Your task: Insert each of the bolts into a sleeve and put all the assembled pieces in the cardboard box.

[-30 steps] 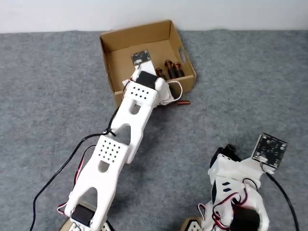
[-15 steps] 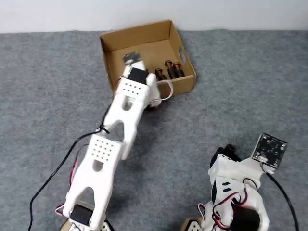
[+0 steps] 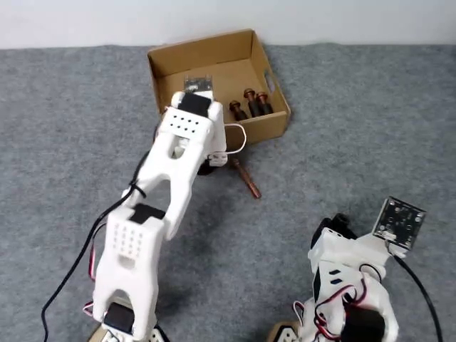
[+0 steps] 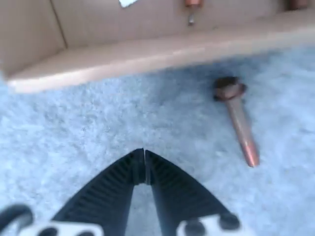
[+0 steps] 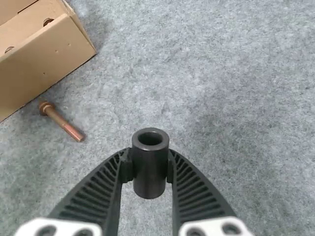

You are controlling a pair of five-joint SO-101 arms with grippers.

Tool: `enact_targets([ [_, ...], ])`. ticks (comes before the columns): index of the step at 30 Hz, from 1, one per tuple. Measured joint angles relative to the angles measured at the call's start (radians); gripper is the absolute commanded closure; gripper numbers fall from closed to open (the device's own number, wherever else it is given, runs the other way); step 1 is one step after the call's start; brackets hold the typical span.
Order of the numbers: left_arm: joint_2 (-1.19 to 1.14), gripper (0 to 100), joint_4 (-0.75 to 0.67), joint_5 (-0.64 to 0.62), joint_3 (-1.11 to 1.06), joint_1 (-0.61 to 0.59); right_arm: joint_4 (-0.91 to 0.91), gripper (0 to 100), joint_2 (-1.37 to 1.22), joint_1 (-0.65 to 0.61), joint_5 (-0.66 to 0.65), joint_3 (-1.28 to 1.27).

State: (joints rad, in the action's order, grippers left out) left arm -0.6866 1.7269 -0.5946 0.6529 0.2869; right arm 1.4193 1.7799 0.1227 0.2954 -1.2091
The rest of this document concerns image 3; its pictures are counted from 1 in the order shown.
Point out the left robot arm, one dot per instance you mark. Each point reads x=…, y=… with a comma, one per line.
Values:
x=178, y=167

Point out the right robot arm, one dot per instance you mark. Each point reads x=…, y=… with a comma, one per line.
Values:
x=370, y=295

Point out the copper bolt in black sleeve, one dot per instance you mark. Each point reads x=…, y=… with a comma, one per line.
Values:
x=236, y=110
x=252, y=102
x=264, y=102

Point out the cardboard box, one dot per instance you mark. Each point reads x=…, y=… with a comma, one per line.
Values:
x=213, y=60

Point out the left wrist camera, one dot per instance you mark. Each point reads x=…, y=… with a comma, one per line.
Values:
x=198, y=84

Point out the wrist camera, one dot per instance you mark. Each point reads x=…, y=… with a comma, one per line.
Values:
x=198, y=84
x=399, y=221

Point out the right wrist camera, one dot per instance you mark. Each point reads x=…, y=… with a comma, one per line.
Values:
x=399, y=221

